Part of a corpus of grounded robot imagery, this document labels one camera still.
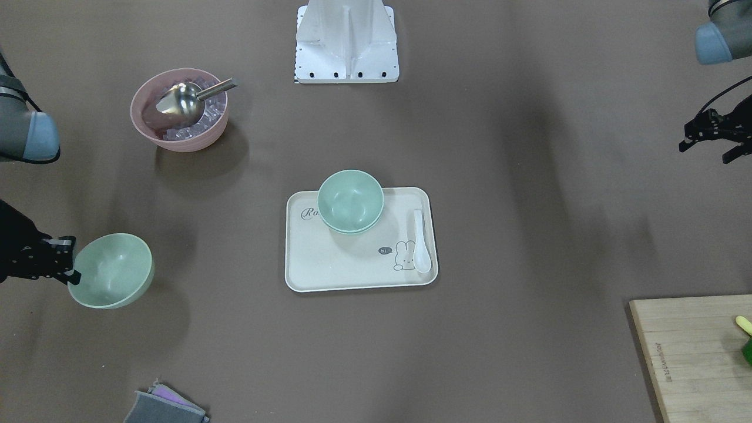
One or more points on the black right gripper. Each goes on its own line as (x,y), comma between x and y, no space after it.
(20,249)

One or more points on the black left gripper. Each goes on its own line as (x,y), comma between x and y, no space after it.
(718,126)

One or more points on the green bowl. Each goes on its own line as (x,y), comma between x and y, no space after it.
(351,196)
(350,229)
(115,270)

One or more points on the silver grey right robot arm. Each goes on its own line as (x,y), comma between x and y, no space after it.
(29,135)

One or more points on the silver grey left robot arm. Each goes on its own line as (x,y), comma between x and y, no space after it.
(724,38)

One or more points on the grey folded cloth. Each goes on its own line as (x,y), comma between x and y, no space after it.
(161,403)

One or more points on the yellow plastic knife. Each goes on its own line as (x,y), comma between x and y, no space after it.
(745,324)

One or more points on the pink bowl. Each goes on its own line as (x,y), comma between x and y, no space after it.
(142,111)

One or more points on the green lime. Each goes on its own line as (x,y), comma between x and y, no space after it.
(746,351)

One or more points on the wooden cutting board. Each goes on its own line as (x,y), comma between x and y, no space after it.
(693,350)

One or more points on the metal scoop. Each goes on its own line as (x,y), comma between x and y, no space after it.
(183,105)

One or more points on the ice cubes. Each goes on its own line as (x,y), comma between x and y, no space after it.
(211,114)

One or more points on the cream rabbit tray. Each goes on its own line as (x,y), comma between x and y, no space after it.
(318,258)

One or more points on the green bowl on tray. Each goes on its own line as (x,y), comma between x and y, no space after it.
(350,229)

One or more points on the white ceramic spoon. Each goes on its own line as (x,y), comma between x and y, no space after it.
(422,259)

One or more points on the white camera stand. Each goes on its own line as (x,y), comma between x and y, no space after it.
(351,42)

